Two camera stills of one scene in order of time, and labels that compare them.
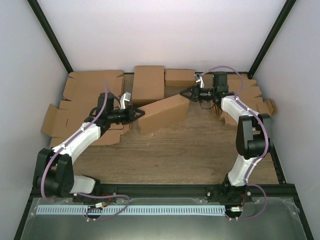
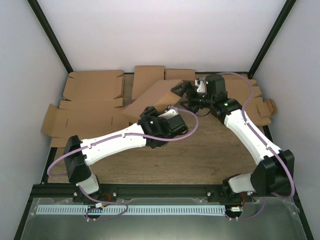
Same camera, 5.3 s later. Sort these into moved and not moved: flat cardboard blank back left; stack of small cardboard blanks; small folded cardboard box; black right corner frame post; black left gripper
Moved: black left gripper
Not moved: stack of small cardboard blanks; small folded cardboard box; black right corner frame post; flat cardboard blank back left
